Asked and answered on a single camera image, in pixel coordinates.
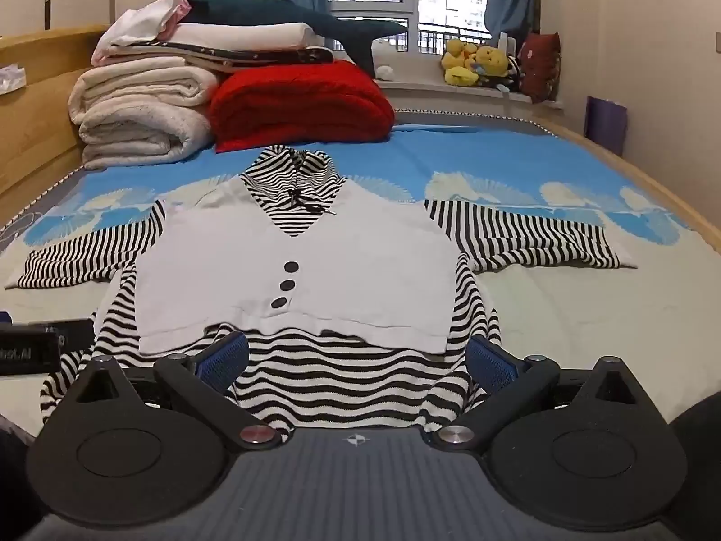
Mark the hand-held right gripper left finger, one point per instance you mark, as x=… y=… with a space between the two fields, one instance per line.
x=222 y=358

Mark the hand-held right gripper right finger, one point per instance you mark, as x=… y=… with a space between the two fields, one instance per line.
x=490 y=366

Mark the striped sweater with white vest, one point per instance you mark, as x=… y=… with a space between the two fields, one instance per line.
x=293 y=236

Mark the blue leaf print bedsheet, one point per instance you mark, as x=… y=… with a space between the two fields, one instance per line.
x=563 y=321

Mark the purple bag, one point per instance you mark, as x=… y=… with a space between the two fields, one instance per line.
x=605 y=124

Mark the tissue box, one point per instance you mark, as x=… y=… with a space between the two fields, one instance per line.
x=11 y=79

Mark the red knitted blanket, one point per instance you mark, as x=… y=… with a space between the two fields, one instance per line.
x=304 y=101

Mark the yellow bear plush toy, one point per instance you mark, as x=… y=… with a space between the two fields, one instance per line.
x=495 y=62

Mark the dark red cushion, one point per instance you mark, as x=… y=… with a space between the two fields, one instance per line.
x=539 y=65

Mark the yellow duck plush toy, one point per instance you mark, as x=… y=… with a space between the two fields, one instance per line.
x=457 y=62

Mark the small white plush toy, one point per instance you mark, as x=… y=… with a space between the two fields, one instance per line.
x=385 y=71

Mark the white and pink folded cloth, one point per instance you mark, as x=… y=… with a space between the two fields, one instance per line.
x=143 y=25

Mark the teal shark plush toy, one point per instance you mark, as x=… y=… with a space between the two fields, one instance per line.
x=270 y=8

